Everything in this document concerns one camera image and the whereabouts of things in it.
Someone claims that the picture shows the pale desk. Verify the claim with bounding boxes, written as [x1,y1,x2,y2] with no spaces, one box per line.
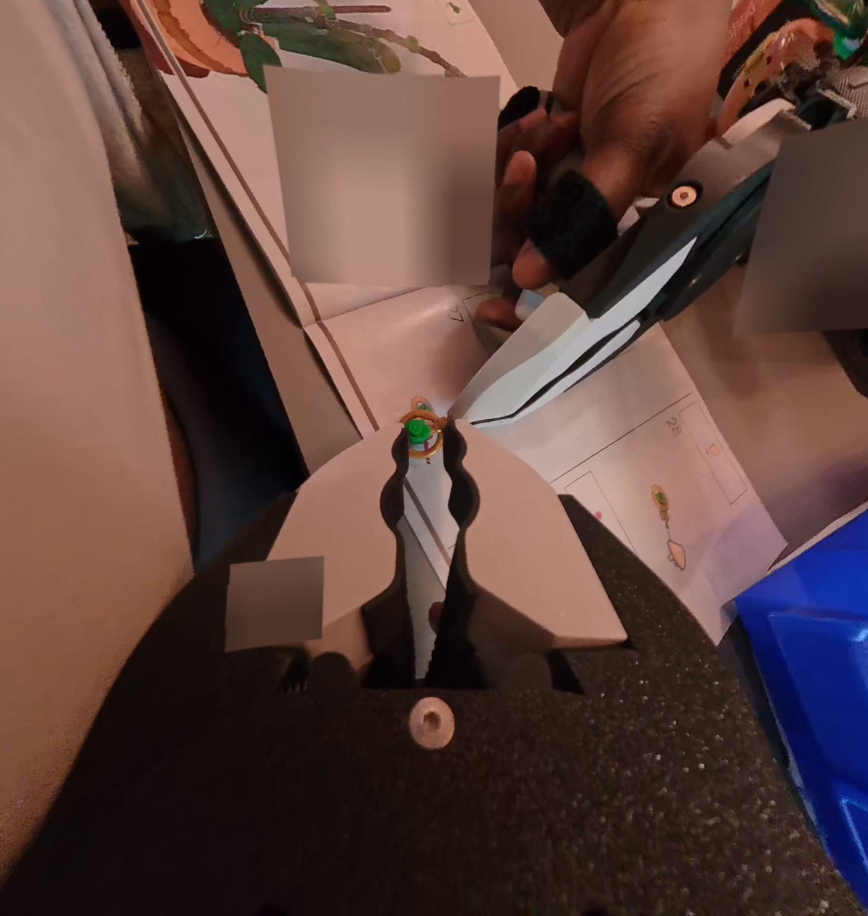
[659,272,868,573]

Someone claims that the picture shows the colourful toy brick model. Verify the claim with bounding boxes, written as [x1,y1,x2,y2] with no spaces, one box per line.
[716,0,868,119]

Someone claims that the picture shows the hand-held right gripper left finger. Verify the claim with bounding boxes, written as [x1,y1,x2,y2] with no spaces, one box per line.
[266,429,417,681]

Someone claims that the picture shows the beige cloth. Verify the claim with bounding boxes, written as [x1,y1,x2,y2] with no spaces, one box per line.
[0,0,196,892]

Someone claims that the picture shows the person's left hand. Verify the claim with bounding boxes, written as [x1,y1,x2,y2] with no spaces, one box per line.
[475,0,733,332]

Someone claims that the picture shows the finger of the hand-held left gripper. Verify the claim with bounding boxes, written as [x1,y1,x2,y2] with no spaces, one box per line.
[468,318,644,429]
[450,238,698,419]

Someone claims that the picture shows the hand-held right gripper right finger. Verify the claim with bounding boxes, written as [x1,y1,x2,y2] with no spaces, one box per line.
[430,417,630,684]

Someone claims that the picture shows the white instruction booklet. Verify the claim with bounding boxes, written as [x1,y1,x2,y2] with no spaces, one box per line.
[141,0,789,648]

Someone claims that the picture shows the blue plastic bin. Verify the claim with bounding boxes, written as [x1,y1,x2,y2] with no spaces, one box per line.
[723,494,868,916]

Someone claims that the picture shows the small green gold toy piece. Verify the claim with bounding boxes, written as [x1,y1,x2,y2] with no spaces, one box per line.
[397,396,451,468]

